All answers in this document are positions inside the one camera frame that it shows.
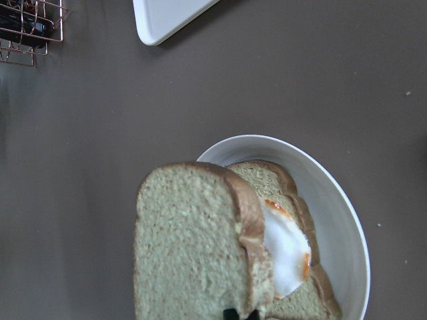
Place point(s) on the bread slice under egg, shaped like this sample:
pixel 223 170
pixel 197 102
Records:
pixel 314 299

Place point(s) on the copper wire bottle rack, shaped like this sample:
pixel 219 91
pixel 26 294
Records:
pixel 28 28

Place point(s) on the bread slice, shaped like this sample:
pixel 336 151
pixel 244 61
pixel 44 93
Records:
pixel 314 299
pixel 199 245

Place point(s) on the cream rabbit tray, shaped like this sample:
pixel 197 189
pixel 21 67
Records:
pixel 157 20

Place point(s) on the white round plate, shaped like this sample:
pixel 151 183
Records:
pixel 343 249

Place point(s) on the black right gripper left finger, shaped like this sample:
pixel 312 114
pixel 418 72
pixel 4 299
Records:
pixel 230 314

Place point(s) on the fried egg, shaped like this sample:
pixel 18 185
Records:
pixel 288 246

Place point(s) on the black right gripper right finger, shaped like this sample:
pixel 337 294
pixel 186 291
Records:
pixel 254 315

